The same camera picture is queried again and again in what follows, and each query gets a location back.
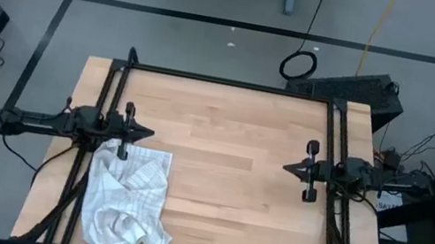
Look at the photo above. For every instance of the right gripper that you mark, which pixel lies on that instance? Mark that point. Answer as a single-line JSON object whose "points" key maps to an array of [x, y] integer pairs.
{"points": [[325, 172]]}

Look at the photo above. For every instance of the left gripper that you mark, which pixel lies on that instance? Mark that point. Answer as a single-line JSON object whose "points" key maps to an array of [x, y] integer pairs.
{"points": [[115, 126]]}

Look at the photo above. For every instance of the white checked towel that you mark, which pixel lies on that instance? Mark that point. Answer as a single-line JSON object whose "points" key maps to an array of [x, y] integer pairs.
{"points": [[123, 195]]}

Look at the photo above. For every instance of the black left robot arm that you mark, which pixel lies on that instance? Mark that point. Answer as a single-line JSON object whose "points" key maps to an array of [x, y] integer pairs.
{"points": [[42, 120]]}

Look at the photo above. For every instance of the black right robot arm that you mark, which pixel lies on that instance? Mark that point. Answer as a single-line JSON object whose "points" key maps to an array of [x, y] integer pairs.
{"points": [[391, 181]]}

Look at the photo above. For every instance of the black power adapter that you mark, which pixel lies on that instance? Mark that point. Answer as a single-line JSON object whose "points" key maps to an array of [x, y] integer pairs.
{"points": [[391, 159]]}

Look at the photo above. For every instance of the black computer tower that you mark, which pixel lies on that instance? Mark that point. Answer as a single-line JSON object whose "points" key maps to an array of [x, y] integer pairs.
{"points": [[349, 89]]}

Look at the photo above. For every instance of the white paper label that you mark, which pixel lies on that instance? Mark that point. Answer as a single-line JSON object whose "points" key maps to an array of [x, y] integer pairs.
{"points": [[389, 204]]}

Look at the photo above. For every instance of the black aluminium table frame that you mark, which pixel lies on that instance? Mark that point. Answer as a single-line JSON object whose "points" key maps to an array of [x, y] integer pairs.
{"points": [[229, 82]]}

